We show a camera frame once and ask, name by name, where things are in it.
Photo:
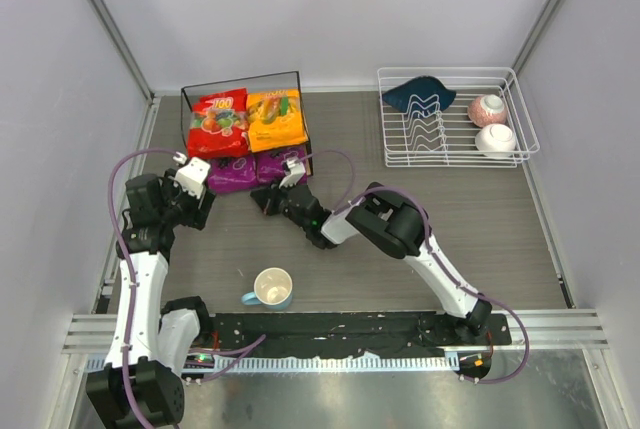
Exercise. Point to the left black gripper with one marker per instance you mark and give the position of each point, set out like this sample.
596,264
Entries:
198,210

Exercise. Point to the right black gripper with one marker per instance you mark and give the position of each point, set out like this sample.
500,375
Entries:
275,197

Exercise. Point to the purple candy bag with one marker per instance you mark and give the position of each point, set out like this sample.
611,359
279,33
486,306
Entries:
229,175
269,164

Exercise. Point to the red candy bag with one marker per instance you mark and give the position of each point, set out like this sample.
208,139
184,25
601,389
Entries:
219,126

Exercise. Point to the orange candy bag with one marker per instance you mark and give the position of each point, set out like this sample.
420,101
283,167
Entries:
275,120

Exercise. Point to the blue and white mug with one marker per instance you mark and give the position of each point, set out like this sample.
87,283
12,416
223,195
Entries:
272,288

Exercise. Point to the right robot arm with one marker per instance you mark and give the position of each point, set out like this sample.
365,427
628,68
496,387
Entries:
396,225

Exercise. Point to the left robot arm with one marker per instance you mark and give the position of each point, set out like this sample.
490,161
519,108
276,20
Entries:
140,384

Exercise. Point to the dark blue leaf plate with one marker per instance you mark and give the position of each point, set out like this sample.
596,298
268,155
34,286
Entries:
424,94

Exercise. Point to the white bowl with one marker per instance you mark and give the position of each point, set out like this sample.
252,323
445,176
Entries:
496,141

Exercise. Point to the pink patterned bowl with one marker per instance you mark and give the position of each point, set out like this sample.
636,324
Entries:
487,109

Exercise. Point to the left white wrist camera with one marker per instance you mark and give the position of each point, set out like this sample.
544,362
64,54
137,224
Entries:
192,174

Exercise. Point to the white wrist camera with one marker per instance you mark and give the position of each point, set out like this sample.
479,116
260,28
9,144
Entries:
192,174
295,170

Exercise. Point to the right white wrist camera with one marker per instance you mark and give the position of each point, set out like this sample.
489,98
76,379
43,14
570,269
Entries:
295,170

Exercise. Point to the wooden wire-frame shelf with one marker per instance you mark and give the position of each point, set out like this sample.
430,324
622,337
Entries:
262,83

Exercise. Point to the white wire dish rack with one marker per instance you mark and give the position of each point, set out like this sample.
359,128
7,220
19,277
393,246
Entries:
447,138

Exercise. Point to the white slotted cable duct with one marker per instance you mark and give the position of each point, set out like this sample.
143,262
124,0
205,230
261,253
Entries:
367,363

